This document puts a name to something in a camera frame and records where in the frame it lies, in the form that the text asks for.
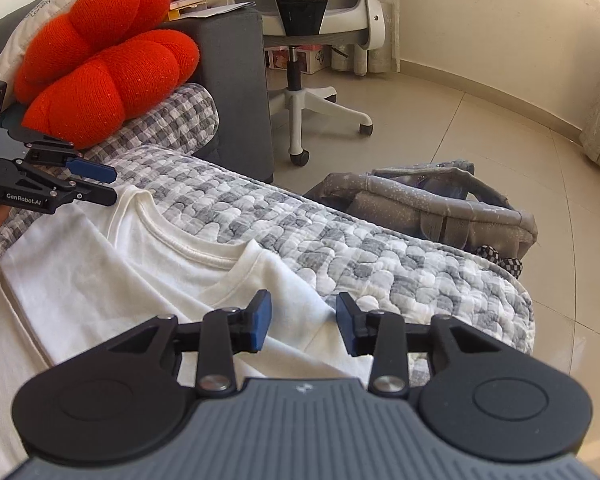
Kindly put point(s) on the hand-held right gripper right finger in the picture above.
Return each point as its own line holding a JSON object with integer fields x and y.
{"x": 347, "y": 327}

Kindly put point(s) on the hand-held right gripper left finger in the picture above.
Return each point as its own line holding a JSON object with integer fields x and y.
{"x": 262, "y": 320}

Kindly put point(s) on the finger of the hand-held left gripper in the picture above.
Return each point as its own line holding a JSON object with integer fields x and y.
{"x": 92, "y": 195}
{"x": 95, "y": 170}

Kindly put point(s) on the white t-shirt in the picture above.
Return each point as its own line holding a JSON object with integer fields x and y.
{"x": 130, "y": 270}

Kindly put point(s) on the grey pebble quilted sofa cover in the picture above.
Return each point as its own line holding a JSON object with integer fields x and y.
{"x": 380, "y": 260}

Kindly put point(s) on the red knitted cushion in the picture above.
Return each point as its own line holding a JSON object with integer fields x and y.
{"x": 105, "y": 75}

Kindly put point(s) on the grey crumpled cloth on floor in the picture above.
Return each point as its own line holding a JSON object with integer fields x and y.
{"x": 405, "y": 210}

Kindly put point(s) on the dark grey sofa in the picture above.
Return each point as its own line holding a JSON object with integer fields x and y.
{"x": 230, "y": 85}

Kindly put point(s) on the black white checked cloth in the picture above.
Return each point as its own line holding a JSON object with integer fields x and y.
{"x": 500, "y": 260}

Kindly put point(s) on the white printed pillow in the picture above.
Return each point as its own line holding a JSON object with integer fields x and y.
{"x": 45, "y": 5}

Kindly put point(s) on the white paper sheet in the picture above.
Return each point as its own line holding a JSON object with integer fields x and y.
{"x": 220, "y": 10}

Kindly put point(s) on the pink printed box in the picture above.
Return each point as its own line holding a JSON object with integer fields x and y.
{"x": 311, "y": 60}
{"x": 279, "y": 60}

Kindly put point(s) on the beige patterned curtain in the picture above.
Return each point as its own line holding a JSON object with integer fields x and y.
{"x": 375, "y": 60}

